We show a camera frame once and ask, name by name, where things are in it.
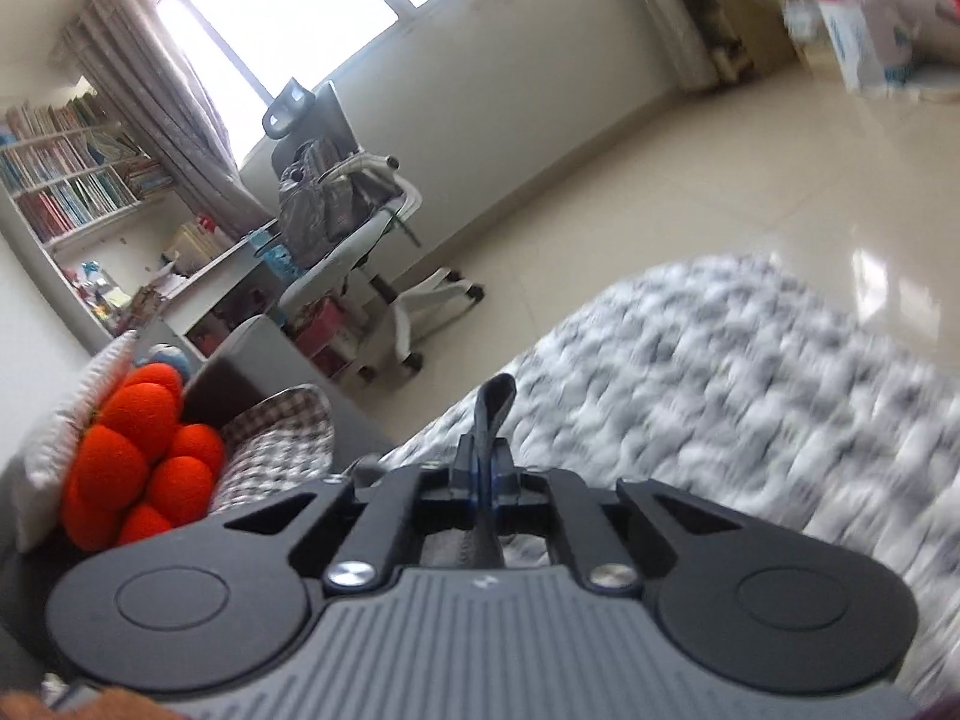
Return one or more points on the light grey pillow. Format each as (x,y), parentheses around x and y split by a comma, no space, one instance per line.
(60,435)

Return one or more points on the bright window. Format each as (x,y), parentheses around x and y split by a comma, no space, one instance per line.
(300,15)

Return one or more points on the orange pumpkin cushion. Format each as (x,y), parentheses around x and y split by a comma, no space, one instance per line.
(112,457)
(180,484)

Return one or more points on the grey white office chair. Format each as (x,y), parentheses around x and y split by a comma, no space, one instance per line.
(405,307)

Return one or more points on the teal patterned bag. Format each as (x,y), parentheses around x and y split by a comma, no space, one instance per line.
(274,259)

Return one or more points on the grey shirt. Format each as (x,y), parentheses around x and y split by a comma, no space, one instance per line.
(495,405)

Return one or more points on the white bookshelf desk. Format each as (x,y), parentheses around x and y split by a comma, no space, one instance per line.
(217,270)

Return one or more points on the white paper bag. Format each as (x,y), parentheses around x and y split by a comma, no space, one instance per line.
(855,45)

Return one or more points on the person's right hand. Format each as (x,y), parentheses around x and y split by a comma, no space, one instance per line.
(135,709)

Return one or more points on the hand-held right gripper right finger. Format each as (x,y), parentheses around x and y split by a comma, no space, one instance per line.
(492,491)

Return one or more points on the pile of loose books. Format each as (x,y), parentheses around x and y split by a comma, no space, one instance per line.
(187,247)

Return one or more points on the wooden shelf desk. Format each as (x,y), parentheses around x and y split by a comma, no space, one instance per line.
(750,7)

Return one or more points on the camouflage backpack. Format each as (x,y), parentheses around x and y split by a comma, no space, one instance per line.
(315,202)

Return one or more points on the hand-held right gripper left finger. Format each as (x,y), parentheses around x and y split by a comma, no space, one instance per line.
(470,487)

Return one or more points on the grey white quilted blanket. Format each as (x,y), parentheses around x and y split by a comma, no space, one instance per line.
(712,390)

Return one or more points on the blue toy figurine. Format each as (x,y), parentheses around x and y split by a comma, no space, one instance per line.
(91,274)

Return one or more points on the blue plush toy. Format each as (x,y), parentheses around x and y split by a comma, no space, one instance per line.
(169,360)

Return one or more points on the rows of shelved books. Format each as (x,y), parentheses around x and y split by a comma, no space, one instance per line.
(67,172)

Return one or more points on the light patterned curtain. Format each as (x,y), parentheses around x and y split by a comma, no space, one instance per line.
(180,112)
(667,22)

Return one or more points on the dark grey sofa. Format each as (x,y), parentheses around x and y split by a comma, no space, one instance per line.
(247,367)

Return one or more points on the red storage box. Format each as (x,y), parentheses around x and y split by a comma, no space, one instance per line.
(326,334)

